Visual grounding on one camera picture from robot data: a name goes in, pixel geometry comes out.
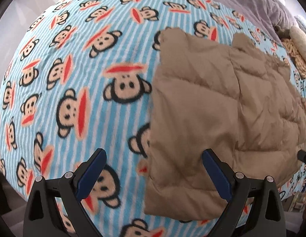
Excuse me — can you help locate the tan puffer jacket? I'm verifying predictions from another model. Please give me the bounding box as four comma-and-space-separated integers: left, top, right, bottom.
144, 28, 306, 221

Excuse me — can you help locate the beige chunky knit throw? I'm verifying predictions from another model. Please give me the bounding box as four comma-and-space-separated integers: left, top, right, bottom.
274, 26, 306, 79

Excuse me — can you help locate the cream round pleated cushion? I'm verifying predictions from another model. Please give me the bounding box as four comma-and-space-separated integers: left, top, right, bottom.
290, 26, 306, 62

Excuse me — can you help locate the blue monkey print blanket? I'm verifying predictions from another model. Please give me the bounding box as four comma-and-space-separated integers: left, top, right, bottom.
0, 0, 306, 236

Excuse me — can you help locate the purple quilted duvet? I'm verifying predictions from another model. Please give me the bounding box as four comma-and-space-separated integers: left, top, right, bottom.
213, 0, 298, 42

